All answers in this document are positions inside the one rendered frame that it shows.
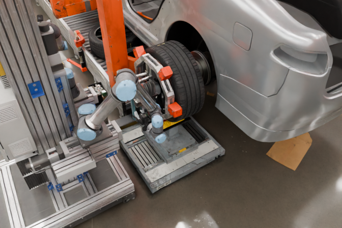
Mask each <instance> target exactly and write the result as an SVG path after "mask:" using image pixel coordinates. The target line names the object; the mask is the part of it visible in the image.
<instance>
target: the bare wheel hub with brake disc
mask: <svg viewBox="0 0 342 228"><path fill-rule="evenodd" d="M191 54H192V55H193V57H194V59H195V60H196V63H197V65H198V67H199V69H200V72H201V74H202V78H203V81H204V85H207V84H208V83H209V81H210V78H211V71H210V67H209V64H208V61H207V60H206V58H205V57H204V55H203V54H202V53H200V52H199V51H192V52H191Z"/></svg>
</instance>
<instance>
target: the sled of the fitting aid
mask: <svg viewBox="0 0 342 228"><path fill-rule="evenodd" d="M143 127H144V126H142V127H141V131H142V133H143V134H144V135H145V137H146V138H147V139H148V141H149V142H150V143H151V144H152V146H153V147H154V148H155V150H156V151H157V152H158V153H159V155H160V156H161V157H162V159H163V160H164V161H165V162H166V164H169V163H171V162H173V161H175V160H177V159H179V158H181V157H183V156H185V155H187V154H189V153H191V152H192V151H194V150H196V149H198V142H197V141H196V140H195V143H193V144H191V145H189V146H187V147H185V148H183V149H181V150H179V151H177V152H175V153H173V154H171V155H168V154H167V153H166V151H165V150H164V149H163V148H162V146H161V145H160V144H159V143H158V142H157V141H155V140H154V138H153V137H152V135H151V134H150V133H149V132H148V131H143Z"/></svg>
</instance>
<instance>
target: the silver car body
mask: <svg viewBox="0 0 342 228"><path fill-rule="evenodd" d="M122 7H123V16H124V24H125V25H126V26H127V27H128V28H129V29H130V30H131V31H132V32H133V33H134V34H135V35H136V36H137V37H138V38H139V39H140V40H142V41H143V42H144V43H145V44H146V45H147V46H148V47H151V46H154V45H157V44H160V43H163V41H164V36H165V32H166V30H167V28H168V26H169V25H170V24H171V23H172V22H173V21H175V20H179V19H180V20H185V21H187V22H189V23H190V24H192V25H193V26H194V27H195V28H196V29H197V30H198V32H199V33H200V34H201V36H202V37H203V39H204V41H205V43H206V44H207V47H208V49H209V51H210V53H211V56H212V59H213V62H214V66H215V70H216V76H217V85H218V94H217V102H216V105H215V107H216V108H217V109H219V110H220V111H221V112H222V113H223V114H224V115H225V116H226V117H227V118H229V119H230V120H231V121H232V122H233V123H234V124H235V125H236V126H238V127H239V128H240V129H241V130H242V131H243V132H244V133H245V134H247V135H248V136H249V137H251V138H252V139H254V140H257V141H261V142H269V143H270V142H277V141H282V140H286V139H290V138H293V137H296V136H300V135H302V134H305V133H307V132H309V131H312V130H314V129H316V128H318V127H320V126H322V125H324V124H326V123H327V122H329V121H331V120H333V119H335V118H336V117H338V116H340V115H342V0H122Z"/></svg>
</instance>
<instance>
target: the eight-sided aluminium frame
mask: <svg viewBox="0 0 342 228"><path fill-rule="evenodd" d="M143 63H146V64H148V66H149V67H151V68H152V70H153V71H154V72H155V73H156V75H157V78H158V80H159V83H160V85H161V87H162V90H163V92H164V96H165V114H162V113H161V115H162V118H163V120H166V119H169V118H171V117H173V116H172V115H171V114H170V113H169V112H168V105H169V104H172V103H174V102H175V95H174V91H173V90H172V87H171V85H170V83H169V80H168V79H166V80H164V81H161V79H160V77H159V75H158V72H159V70H160V69H161V68H163V66H162V65H161V64H159V63H158V62H157V61H156V60H155V59H154V58H153V57H152V56H151V55H150V54H149V53H147V54H144V55H142V56H140V58H139V59H138V60H136V61H135V62H134V68H135V74H136V75H137V74H139V73H140V74H141V73H143ZM138 68H139V71H138ZM164 82H165V84H166V86H165V84H164ZM166 87H167V89H168V91H167V89H166Z"/></svg>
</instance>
